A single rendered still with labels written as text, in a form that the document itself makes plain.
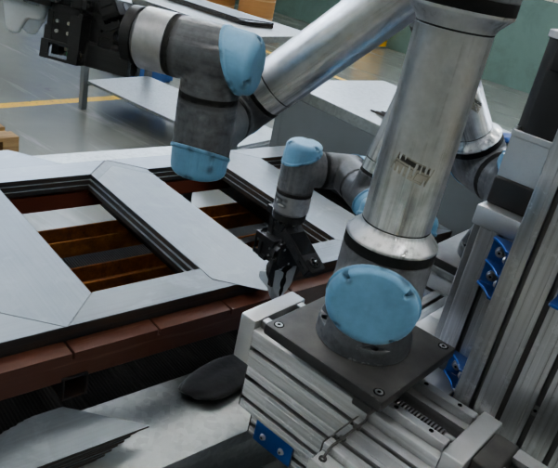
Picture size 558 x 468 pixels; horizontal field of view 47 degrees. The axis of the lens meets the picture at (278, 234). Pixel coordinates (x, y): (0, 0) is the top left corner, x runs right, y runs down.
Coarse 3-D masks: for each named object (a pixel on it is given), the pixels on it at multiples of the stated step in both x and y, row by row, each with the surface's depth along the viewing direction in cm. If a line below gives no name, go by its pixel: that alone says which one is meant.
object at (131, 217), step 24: (144, 168) 196; (168, 168) 201; (24, 192) 172; (48, 192) 177; (96, 192) 181; (240, 192) 204; (264, 192) 197; (336, 192) 219; (120, 216) 172; (144, 240) 164; (312, 240) 182; (192, 264) 151; (240, 288) 147; (144, 312) 131; (168, 312) 136; (48, 336) 119; (72, 336) 122
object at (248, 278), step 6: (246, 270) 152; (252, 270) 152; (258, 270) 153; (222, 276) 147; (228, 276) 148; (234, 276) 148; (240, 276) 149; (246, 276) 150; (252, 276) 150; (258, 276) 151; (228, 282) 145; (234, 282) 146; (240, 282) 146; (246, 282) 147; (252, 282) 147; (258, 282) 148
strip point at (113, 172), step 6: (114, 168) 191; (120, 168) 192; (108, 174) 187; (114, 174) 188; (120, 174) 189; (126, 174) 189; (132, 174) 190; (138, 174) 191; (144, 174) 192; (150, 174) 193
